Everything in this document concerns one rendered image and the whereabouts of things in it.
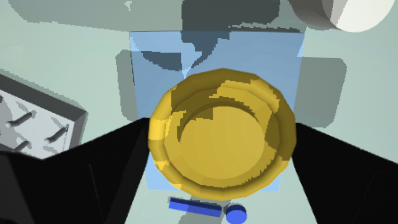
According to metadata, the yellow plate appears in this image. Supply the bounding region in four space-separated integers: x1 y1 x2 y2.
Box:
147 68 297 201

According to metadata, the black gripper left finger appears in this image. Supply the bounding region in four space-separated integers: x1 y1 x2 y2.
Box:
0 118 150 224

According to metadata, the light blue flat square mat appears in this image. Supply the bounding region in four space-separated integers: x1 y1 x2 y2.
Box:
129 30 305 191

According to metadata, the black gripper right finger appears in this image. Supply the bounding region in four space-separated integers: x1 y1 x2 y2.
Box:
291 123 398 224

